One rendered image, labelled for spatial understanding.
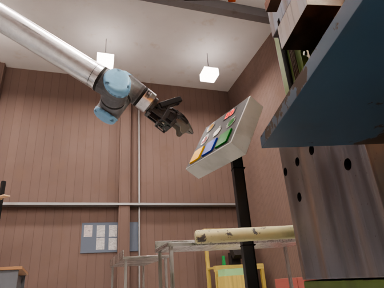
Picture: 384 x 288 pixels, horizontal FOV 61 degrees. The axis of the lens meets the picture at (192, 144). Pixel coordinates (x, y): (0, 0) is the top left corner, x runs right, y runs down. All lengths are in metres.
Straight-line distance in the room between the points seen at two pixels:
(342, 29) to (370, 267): 0.49
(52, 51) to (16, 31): 0.12
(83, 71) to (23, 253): 8.40
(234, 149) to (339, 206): 0.60
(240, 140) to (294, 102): 0.87
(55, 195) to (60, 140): 1.60
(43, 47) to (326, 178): 0.92
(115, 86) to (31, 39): 0.30
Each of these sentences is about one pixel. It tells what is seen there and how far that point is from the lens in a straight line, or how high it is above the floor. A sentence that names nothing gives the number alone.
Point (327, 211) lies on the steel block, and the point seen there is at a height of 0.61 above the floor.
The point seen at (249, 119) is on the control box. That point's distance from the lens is 1.36.
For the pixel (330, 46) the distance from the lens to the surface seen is 0.34.
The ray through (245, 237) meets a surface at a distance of 1.14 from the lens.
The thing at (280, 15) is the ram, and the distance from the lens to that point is 1.25.
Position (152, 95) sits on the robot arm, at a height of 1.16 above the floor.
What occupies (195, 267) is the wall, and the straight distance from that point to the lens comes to 9.68.
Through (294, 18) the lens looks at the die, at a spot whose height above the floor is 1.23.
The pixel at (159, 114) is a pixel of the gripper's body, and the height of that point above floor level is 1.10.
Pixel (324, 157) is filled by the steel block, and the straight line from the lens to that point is 0.81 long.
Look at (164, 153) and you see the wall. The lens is 10.17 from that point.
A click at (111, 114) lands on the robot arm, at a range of 1.21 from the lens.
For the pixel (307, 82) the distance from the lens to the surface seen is 0.39.
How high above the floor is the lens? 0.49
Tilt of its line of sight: 23 degrees up
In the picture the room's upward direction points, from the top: 4 degrees counter-clockwise
